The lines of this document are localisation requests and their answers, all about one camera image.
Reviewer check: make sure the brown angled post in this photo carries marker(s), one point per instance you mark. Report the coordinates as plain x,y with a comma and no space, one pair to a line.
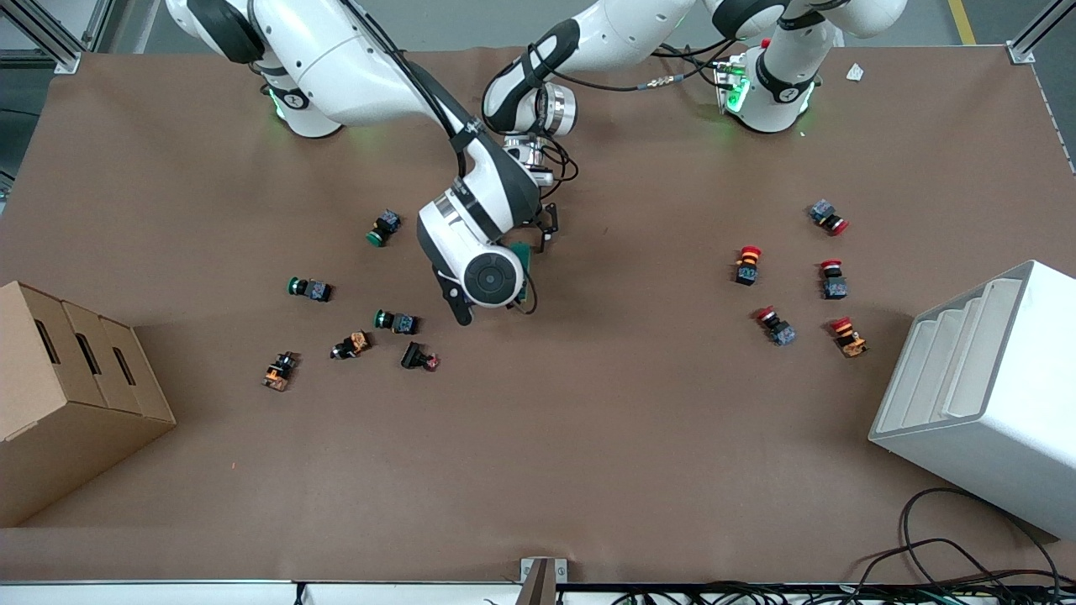
538,588

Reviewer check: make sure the grey metal bracket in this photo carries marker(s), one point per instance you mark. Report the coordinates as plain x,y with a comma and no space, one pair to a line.
528,569

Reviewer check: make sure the black pink button switch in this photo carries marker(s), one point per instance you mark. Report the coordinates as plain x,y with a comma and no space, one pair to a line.
416,356

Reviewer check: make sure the brown cardboard box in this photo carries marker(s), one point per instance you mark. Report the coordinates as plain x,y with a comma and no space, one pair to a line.
67,437

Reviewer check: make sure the green push button switch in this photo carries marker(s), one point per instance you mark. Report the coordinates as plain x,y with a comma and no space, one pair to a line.
385,228
398,321
311,290

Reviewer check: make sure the red blue emergency button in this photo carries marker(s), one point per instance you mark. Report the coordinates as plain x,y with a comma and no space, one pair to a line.
834,281
776,326
828,217

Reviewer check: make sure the brown paper table cover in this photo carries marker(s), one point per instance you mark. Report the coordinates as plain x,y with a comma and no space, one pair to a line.
588,437

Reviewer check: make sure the black orange button switch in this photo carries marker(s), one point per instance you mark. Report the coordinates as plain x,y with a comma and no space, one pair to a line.
279,371
351,344

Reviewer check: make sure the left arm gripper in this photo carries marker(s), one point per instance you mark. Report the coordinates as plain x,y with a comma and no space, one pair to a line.
548,220

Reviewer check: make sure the red yellow emergency button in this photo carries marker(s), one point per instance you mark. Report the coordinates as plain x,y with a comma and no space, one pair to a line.
748,265

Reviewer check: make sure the white table edge rail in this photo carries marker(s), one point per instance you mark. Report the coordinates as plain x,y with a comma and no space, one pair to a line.
168,593

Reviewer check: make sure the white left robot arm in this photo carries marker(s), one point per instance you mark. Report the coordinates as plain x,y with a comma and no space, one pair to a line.
622,34

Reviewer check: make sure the white paper scrap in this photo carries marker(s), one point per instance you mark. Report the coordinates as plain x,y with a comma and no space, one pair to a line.
855,72

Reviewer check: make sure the aluminium frame profile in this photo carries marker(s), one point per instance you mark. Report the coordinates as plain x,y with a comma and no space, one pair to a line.
50,42
1038,34

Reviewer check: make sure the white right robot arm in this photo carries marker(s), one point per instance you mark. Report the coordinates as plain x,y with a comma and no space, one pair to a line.
336,59

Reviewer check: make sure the white stepped storage rack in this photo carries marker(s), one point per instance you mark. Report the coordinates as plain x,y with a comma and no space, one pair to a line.
1000,420

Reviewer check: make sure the red orange emergency button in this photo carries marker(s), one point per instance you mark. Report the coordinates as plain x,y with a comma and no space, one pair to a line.
848,336

